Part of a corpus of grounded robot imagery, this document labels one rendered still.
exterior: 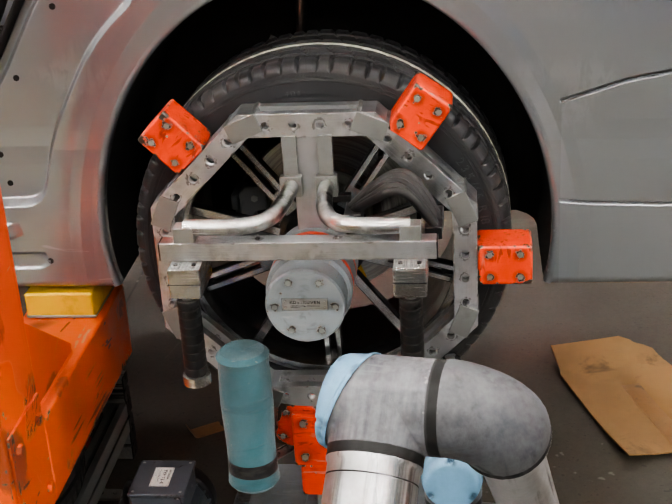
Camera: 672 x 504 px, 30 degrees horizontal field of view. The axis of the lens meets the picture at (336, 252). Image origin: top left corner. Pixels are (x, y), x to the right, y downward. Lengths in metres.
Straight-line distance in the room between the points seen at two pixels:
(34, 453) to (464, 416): 0.84
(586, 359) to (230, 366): 1.64
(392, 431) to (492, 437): 0.11
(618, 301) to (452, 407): 2.47
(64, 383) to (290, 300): 0.45
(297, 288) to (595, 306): 2.00
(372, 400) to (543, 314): 2.36
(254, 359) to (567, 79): 0.69
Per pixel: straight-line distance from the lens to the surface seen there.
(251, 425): 2.12
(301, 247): 1.88
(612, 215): 2.22
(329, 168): 2.02
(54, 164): 2.29
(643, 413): 3.31
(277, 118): 2.01
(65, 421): 2.20
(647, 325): 3.76
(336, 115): 2.00
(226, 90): 2.10
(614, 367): 3.51
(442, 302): 2.21
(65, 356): 2.26
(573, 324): 3.74
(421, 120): 1.99
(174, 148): 2.06
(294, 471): 2.70
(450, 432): 1.45
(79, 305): 2.40
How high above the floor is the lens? 1.73
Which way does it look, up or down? 24 degrees down
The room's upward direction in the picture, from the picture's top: 3 degrees counter-clockwise
